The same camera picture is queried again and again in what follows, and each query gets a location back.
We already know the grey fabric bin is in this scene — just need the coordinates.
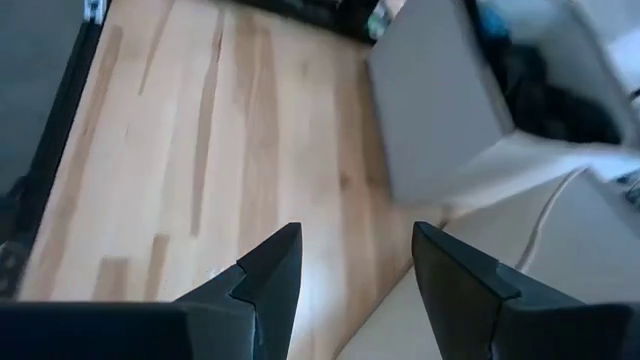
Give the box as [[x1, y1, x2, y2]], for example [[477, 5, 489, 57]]
[[366, 0, 640, 205], [336, 167, 640, 360]]

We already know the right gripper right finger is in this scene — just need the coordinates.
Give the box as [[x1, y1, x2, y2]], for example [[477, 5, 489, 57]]
[[412, 221, 640, 360]]

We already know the black garment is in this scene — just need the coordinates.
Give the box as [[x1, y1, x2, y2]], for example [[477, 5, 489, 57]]
[[493, 38, 625, 145]]

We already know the white corner bracket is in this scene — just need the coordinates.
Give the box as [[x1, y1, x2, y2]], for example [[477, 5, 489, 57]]
[[81, 0, 110, 25]]

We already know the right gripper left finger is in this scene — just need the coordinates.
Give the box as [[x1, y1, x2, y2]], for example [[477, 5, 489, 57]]
[[0, 222, 304, 360]]

